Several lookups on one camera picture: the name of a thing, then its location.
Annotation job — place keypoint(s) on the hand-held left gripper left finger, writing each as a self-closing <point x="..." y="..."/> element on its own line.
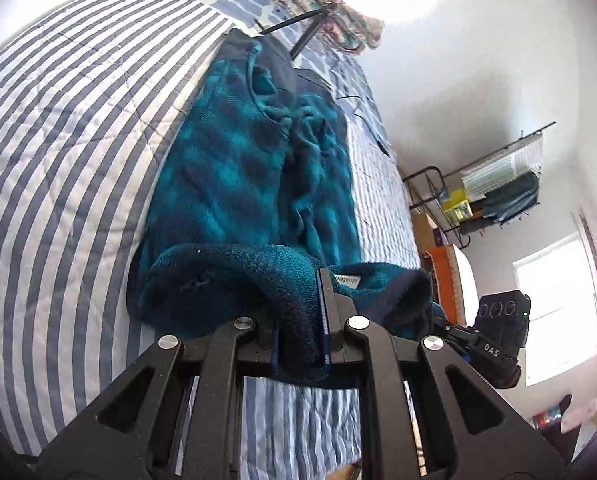
<point x="277" y="352"/>

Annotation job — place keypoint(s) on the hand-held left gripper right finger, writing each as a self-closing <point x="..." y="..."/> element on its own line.
<point x="324" y="345"/>

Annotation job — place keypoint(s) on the orange box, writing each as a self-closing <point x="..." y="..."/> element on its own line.
<point x="446" y="280"/>

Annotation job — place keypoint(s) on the white woven cloth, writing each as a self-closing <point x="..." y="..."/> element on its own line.
<point x="466" y="280"/>

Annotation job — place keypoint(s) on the black metal clothes rack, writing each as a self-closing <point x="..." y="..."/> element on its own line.
<point x="538" y="128"/>

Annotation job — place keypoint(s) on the dark hanging clothes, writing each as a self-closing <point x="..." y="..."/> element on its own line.
<point x="513" y="195"/>

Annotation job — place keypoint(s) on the window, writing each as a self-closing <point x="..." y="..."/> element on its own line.
<point x="553" y="310"/>

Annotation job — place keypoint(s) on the colourful small box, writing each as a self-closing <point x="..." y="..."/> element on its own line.
<point x="545" y="418"/>

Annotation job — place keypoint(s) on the striped hanging cloth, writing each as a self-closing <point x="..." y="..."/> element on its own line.
<point x="503" y="167"/>

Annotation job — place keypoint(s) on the striped quilted blanket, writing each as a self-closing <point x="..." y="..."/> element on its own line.
<point x="53" y="160"/>

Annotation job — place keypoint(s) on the teal plaid fleece jacket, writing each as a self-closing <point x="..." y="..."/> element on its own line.
<point x="238" y="170"/>

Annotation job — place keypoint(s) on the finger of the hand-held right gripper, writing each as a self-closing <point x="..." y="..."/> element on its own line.
<point x="453" y="334"/>

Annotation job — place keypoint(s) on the yellow box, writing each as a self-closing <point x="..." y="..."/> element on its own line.
<point x="456" y="207"/>

